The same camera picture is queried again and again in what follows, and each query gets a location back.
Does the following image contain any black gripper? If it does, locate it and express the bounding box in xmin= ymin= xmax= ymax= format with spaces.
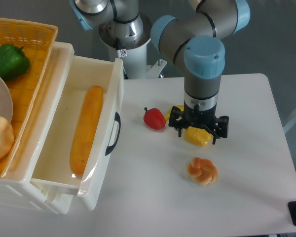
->
xmin=168 ymin=105 xmax=229 ymax=145

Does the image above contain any white drawer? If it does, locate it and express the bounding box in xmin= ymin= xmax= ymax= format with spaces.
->
xmin=31 ymin=56 xmax=124 ymax=214

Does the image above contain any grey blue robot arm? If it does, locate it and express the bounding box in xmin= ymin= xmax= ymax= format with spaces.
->
xmin=70 ymin=0 xmax=250 ymax=140

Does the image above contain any white drawer cabinet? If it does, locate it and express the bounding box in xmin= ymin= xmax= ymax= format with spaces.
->
xmin=0 ymin=42 xmax=74 ymax=214

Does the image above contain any yellow corn piece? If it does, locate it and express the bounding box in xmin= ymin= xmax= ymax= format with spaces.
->
xmin=184 ymin=126 xmax=212 ymax=147

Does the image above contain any yellow banana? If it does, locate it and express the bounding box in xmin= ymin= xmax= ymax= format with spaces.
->
xmin=164 ymin=105 xmax=184 ymax=120

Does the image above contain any red bell pepper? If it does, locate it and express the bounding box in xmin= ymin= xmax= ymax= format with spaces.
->
xmin=143 ymin=107 xmax=166 ymax=130

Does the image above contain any knotted bread roll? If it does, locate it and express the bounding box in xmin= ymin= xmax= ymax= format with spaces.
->
xmin=186 ymin=157 xmax=219 ymax=186

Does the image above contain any long orange baguette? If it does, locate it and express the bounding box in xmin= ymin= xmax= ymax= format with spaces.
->
xmin=70 ymin=86 xmax=103 ymax=175

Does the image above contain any orange plastic basket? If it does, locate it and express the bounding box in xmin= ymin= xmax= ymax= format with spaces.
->
xmin=0 ymin=18 xmax=58 ymax=178

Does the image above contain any green bell pepper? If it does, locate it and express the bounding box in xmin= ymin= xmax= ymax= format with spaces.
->
xmin=0 ymin=43 xmax=30 ymax=81

